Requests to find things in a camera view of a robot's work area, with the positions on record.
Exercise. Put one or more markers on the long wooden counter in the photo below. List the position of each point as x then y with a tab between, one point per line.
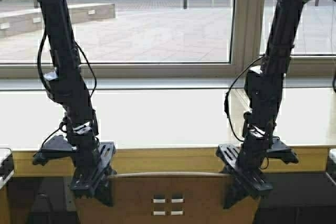
170	130

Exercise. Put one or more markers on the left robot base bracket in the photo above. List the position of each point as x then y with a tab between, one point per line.
7	166

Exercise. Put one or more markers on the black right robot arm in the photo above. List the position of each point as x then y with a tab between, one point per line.
264	88

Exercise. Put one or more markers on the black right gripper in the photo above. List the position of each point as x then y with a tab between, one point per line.
244	164

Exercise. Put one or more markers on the wooden chair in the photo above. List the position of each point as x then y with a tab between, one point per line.
168	197
46	213

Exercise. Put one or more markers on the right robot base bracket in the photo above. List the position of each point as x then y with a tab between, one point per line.
330	167

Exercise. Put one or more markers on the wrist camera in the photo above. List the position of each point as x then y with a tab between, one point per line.
55	148
279	150

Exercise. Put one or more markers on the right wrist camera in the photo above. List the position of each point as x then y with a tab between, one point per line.
279	150

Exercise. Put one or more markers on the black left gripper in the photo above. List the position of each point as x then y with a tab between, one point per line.
92	166

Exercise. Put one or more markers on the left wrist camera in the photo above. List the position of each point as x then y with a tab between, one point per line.
55	148

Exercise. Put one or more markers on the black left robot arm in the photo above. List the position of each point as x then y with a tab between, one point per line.
64	84

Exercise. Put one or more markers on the window frame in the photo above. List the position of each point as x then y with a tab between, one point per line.
161	39

